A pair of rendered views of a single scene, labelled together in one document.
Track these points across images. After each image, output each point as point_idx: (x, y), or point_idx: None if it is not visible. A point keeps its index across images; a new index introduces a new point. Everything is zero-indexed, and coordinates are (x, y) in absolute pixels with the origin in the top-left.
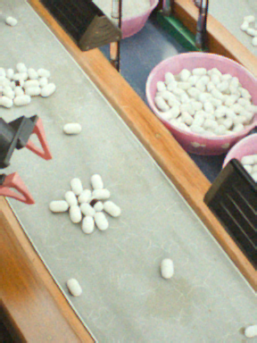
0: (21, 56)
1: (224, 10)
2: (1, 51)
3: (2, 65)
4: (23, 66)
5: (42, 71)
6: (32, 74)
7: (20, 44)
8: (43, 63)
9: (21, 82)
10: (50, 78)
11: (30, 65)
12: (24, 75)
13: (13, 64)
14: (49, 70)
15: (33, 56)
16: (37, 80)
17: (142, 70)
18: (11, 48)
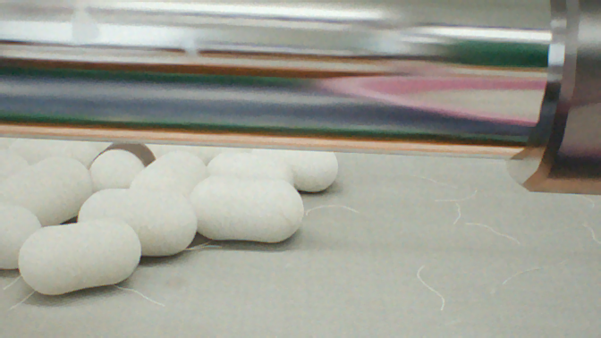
0: (419, 277)
1: None
2: (554, 235)
3: (391, 207)
4: (231, 184)
5: (82, 223)
6: (104, 190)
7: (598, 308)
8: (225, 325)
9: (96, 160)
10: (19, 301)
11: (270, 278)
12: (140, 172)
13: (356, 235)
14: (111, 326)
15: (369, 315)
16: (20, 184)
17: None
18: (560, 266)
